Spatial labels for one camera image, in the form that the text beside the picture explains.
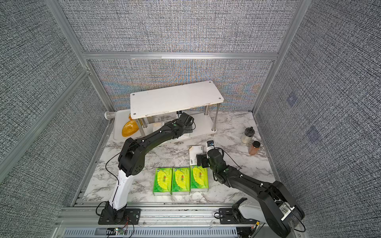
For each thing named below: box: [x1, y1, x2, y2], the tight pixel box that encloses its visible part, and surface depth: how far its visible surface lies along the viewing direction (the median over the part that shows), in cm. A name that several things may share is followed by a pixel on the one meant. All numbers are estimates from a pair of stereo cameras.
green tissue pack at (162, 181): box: [152, 167, 173, 196], surface depth 81 cm
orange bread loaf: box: [121, 115, 140, 138], surface depth 107 cm
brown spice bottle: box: [249, 140, 261, 156], surface depth 92 cm
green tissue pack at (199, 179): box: [190, 165, 209, 192], surface depth 81 cm
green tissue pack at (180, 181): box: [171, 167, 191, 195], surface depth 81 cm
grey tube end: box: [104, 111, 117, 120], surface depth 118 cm
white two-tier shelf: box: [129, 80, 225, 138], surface depth 83 cm
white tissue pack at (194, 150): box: [189, 144, 204, 166], surface depth 94 cm
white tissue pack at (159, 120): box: [152, 115, 176, 128], surface depth 119 cm
